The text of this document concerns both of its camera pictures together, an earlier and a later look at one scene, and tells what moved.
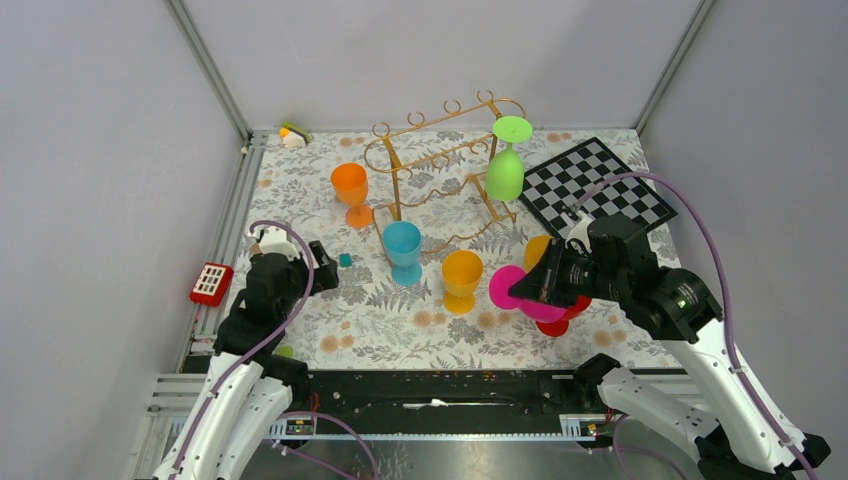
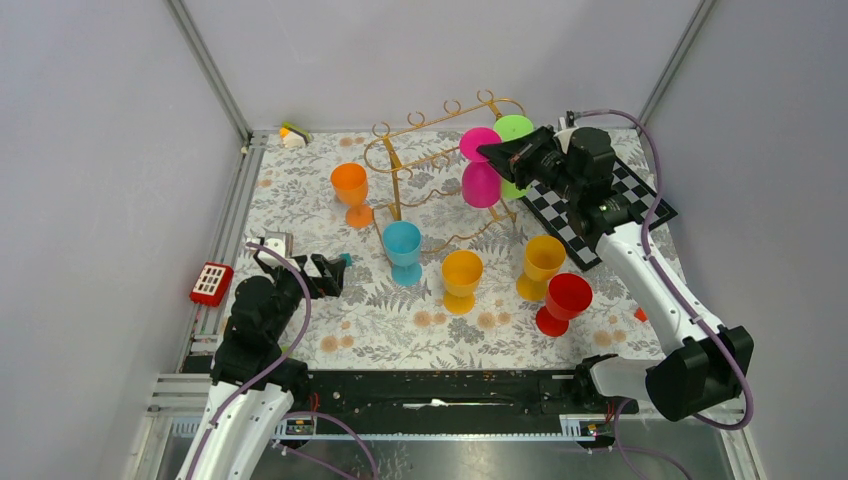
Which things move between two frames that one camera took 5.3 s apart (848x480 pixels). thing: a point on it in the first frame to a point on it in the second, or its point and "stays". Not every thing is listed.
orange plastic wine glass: (350, 182) stays
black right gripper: (543, 282) to (514, 158)
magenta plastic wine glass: (502, 281) to (481, 181)
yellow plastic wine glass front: (462, 270) stays
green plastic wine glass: (504, 172) stays
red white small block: (211, 283) stays
